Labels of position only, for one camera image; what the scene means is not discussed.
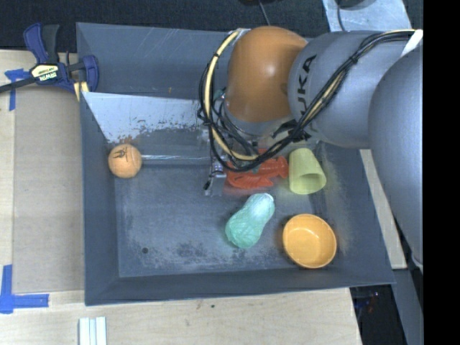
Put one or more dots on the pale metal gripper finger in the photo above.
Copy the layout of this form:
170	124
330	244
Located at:
216	183

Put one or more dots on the red toy lobster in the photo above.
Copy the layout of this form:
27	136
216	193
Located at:
264	175

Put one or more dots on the green toy cabbage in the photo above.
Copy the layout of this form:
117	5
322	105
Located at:
251	220

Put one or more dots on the grey metal bin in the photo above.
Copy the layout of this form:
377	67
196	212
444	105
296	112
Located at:
172	228

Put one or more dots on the yellow-green plastic cup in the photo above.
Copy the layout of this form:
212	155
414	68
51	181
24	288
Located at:
304	173

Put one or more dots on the orange ball with black print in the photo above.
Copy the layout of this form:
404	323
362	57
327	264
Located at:
124	161

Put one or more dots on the orange plastic bowl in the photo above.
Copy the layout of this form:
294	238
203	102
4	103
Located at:
309	240

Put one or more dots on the pale brown flat board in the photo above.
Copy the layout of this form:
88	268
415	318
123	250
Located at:
46	192

